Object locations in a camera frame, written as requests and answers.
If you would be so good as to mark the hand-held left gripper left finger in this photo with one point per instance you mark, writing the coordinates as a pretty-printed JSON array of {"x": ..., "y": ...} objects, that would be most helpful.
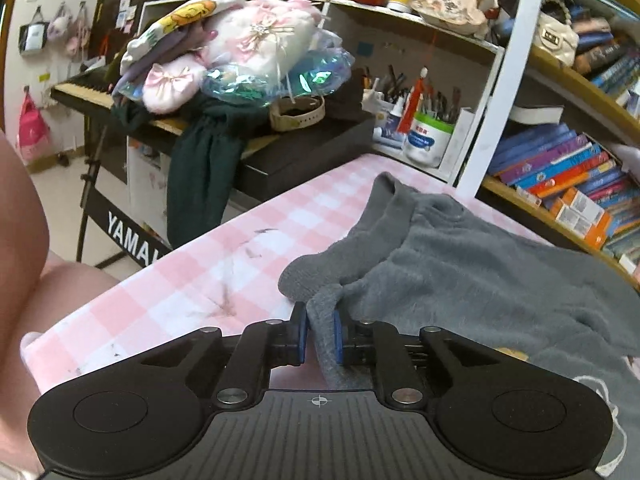
[{"x": 301, "y": 334}]

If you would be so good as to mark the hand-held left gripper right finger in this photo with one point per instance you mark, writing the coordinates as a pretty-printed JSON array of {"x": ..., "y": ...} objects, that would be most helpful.
[{"x": 338, "y": 336}]

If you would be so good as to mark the grey fuzzy garment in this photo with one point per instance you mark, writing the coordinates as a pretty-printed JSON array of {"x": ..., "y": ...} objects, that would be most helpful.
[{"x": 465, "y": 270}]

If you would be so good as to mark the pink checked tablecloth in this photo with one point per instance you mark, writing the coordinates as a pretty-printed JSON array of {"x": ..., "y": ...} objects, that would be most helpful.
[{"x": 200, "y": 270}]

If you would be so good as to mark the black digital piano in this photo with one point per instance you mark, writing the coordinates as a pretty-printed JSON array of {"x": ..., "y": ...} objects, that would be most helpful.
[{"x": 300, "y": 152}]

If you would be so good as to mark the dark green cloth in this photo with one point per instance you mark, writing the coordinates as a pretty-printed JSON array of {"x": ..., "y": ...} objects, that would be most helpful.
[{"x": 200, "y": 175}]

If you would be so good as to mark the white jar with green label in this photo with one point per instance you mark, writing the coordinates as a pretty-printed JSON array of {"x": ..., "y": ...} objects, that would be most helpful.
[{"x": 427, "y": 142}]

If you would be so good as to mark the pen holder with pens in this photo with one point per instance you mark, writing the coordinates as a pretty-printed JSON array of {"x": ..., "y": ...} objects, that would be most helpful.
[{"x": 380, "y": 110}]

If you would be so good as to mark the dark brown cloth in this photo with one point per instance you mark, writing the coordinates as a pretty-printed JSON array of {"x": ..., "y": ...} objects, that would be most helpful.
[{"x": 350, "y": 105}]

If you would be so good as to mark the iridescent blue bag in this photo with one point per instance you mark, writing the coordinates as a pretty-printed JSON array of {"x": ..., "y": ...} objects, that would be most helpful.
[{"x": 300, "y": 77}]

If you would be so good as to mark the orange white box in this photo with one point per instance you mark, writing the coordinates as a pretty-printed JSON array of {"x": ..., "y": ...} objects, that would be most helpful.
[{"x": 582, "y": 217}]

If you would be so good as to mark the pink bow hat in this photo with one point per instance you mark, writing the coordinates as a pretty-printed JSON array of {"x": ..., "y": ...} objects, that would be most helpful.
[{"x": 172, "y": 87}]

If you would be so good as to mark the row of colourful books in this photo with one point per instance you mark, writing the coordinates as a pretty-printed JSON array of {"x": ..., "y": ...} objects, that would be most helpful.
[{"x": 560, "y": 165}]

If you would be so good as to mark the person's leg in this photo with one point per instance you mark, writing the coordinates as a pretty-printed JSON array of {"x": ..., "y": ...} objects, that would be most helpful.
[{"x": 25, "y": 260}]

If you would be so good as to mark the white plush with pink bows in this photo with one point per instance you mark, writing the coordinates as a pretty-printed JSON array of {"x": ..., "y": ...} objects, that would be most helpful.
[{"x": 260, "y": 35}]

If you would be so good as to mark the white shelf unit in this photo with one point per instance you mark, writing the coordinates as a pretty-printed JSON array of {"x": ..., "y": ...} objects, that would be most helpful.
[{"x": 400, "y": 40}]

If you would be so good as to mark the white pole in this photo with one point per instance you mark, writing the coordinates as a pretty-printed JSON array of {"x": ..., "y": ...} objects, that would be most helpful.
[{"x": 505, "y": 60}]

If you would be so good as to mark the bright pink bag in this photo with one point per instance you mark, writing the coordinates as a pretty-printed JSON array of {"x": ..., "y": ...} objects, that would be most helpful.
[{"x": 34, "y": 130}]

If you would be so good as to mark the yellow print cloth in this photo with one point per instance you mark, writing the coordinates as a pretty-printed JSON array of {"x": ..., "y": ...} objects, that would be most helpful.
[{"x": 170, "y": 22}]

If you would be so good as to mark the wooden bookshelf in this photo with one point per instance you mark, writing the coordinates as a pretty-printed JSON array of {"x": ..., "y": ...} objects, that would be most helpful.
[{"x": 555, "y": 67}]

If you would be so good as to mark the cream handbag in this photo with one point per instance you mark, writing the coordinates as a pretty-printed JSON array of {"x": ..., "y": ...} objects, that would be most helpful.
[{"x": 555, "y": 35}]

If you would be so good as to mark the hanging pink bag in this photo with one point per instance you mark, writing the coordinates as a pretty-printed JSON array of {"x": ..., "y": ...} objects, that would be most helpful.
[{"x": 79, "y": 35}]

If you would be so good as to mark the dark brown panel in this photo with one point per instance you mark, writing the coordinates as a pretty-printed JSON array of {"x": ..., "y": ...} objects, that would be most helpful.
[{"x": 112, "y": 10}]

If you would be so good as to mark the stack of shelved books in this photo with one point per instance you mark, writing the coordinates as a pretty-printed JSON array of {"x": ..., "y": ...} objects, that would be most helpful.
[{"x": 605, "y": 57}]

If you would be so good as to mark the hanging plush bag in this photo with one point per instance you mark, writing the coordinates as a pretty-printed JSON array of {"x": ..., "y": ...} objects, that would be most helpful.
[{"x": 59, "y": 25}]

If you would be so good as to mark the hanging black white bag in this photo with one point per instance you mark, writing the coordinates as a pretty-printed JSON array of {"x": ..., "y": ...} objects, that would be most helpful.
[{"x": 34, "y": 37}]

